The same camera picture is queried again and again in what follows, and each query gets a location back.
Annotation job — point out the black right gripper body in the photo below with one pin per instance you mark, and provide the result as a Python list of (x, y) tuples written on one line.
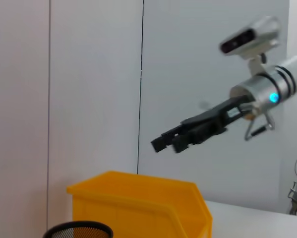
[(212, 116)]

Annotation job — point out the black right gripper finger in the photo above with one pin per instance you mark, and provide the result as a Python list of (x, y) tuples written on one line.
[(163, 142), (195, 136)]

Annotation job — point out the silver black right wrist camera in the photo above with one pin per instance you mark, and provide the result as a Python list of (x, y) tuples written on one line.
[(250, 34)]

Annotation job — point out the black mesh pen holder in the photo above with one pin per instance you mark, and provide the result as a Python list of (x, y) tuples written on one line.
[(76, 231)]

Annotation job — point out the yellow plastic bin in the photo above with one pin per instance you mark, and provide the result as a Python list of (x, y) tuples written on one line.
[(138, 198)]

